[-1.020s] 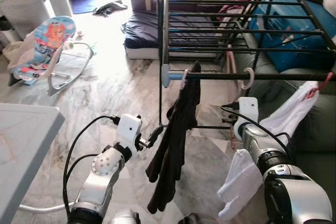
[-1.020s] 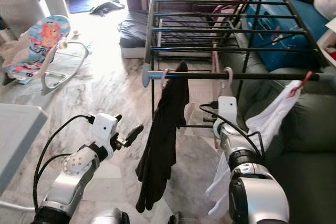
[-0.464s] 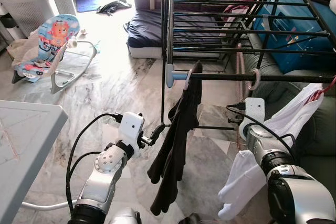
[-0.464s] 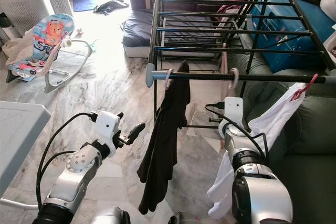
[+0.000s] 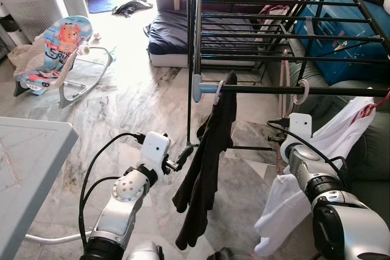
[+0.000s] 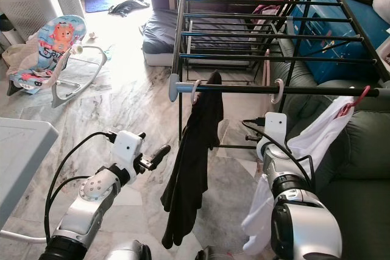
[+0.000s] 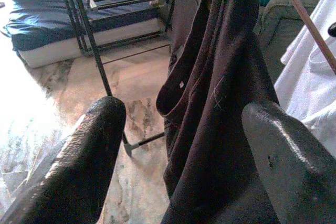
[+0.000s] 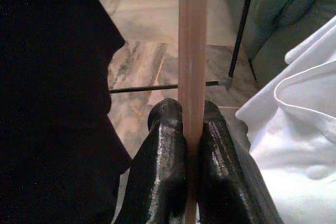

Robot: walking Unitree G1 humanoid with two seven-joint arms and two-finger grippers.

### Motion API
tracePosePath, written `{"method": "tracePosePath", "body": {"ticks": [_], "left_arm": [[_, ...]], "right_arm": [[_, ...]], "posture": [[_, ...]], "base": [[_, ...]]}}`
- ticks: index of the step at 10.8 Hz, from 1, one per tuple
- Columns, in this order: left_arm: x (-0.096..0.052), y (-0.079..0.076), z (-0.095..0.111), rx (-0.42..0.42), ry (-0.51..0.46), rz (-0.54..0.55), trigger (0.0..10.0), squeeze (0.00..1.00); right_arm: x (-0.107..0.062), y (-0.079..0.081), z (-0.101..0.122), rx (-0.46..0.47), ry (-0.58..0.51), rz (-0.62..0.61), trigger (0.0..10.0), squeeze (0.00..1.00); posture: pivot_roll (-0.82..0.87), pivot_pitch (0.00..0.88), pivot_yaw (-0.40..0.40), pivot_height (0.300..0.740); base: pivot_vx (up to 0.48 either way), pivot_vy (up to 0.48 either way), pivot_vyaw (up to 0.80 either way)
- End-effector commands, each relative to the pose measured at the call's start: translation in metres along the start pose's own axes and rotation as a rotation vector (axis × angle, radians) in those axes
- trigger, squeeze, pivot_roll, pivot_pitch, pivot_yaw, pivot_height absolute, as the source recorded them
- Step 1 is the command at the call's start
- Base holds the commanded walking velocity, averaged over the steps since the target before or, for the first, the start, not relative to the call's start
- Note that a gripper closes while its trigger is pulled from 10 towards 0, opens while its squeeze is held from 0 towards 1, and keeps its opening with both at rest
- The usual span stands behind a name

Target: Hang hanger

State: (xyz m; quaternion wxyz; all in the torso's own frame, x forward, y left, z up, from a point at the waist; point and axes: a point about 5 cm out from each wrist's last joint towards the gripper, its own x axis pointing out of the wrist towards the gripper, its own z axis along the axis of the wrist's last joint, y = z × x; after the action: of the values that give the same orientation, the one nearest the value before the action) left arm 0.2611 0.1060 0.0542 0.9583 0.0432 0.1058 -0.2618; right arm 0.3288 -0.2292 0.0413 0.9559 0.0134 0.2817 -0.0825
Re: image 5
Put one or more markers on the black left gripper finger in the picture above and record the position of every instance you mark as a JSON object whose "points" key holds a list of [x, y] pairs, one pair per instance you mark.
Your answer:
{"points": [[186, 152]]}

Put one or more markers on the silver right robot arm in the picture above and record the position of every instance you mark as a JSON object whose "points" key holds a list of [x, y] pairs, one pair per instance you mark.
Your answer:
{"points": [[341, 223]]}

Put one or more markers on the red hanger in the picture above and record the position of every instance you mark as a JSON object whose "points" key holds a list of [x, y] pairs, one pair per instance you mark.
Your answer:
{"points": [[373, 105]]}

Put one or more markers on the grey robot left leg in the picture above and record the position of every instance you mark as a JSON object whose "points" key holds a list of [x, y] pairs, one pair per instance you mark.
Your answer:
{"points": [[143, 252]]}

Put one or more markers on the grey robot leg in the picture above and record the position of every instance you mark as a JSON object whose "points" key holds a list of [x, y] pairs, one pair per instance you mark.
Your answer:
{"points": [[222, 254], [143, 252]]}

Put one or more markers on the grey robot right leg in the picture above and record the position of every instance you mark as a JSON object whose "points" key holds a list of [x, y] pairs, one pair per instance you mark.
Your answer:
{"points": [[222, 254]]}

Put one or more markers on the navy floor mattress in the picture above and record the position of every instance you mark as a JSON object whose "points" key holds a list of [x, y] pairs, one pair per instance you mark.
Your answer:
{"points": [[177, 38]]}

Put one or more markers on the black metal drying rack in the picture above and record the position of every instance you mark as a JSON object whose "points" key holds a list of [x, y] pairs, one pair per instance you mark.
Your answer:
{"points": [[292, 89]]}

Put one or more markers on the white folding table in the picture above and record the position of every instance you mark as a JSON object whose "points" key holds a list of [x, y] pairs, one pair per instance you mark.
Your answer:
{"points": [[30, 168]]}

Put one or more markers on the black cloth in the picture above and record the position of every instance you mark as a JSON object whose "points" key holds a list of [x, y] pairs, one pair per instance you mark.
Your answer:
{"points": [[131, 7]]}

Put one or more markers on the colourful baby bouncer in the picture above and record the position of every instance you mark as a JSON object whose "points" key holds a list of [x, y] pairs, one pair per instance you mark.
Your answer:
{"points": [[58, 47]]}

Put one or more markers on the dark green leather sofa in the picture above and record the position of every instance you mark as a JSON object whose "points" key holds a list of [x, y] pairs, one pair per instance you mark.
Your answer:
{"points": [[372, 162]]}

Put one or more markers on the white garment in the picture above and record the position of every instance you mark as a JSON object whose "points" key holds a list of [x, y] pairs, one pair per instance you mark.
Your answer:
{"points": [[350, 126]]}

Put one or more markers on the blue floor mat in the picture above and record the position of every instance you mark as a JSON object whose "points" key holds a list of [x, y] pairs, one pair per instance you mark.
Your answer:
{"points": [[103, 1]]}

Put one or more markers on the white perforated laundry basket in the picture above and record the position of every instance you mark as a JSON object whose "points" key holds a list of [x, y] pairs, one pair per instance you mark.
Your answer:
{"points": [[30, 10]]}

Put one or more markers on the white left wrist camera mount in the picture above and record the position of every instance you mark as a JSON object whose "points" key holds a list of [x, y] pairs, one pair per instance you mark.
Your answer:
{"points": [[155, 147]]}

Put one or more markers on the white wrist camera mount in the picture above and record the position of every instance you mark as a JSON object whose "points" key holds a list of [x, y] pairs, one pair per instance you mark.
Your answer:
{"points": [[300, 127], [155, 147]]}

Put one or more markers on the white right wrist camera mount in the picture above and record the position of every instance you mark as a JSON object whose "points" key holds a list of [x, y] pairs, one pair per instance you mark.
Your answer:
{"points": [[300, 127]]}

